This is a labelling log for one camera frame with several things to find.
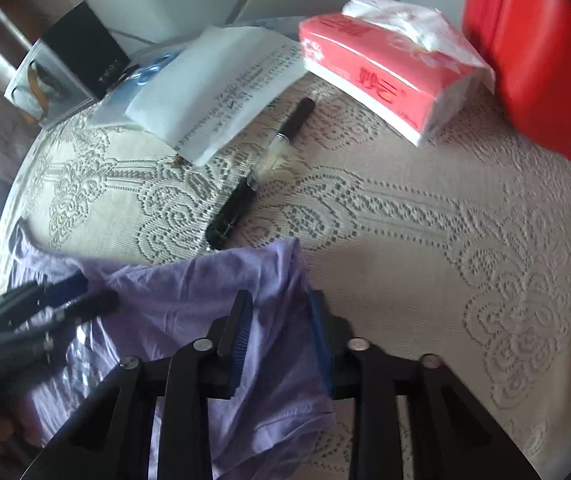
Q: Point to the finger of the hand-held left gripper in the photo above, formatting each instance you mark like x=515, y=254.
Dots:
x=93, y=302
x=68, y=286

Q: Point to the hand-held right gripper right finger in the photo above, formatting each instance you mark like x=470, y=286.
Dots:
x=321, y=347

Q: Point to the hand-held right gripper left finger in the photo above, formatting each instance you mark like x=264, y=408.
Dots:
x=239, y=342

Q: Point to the purple shirt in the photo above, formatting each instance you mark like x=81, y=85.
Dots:
x=175, y=295

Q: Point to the cream lace tablecloth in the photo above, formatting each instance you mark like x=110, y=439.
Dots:
x=415, y=240

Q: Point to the black pen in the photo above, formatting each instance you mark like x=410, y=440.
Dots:
x=245, y=195

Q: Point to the white paper sheet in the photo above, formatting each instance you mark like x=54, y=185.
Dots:
x=215, y=90

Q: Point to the red tissue pack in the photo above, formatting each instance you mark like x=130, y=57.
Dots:
x=370, y=65

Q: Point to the red small suitcase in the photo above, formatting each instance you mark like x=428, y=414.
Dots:
x=540, y=50

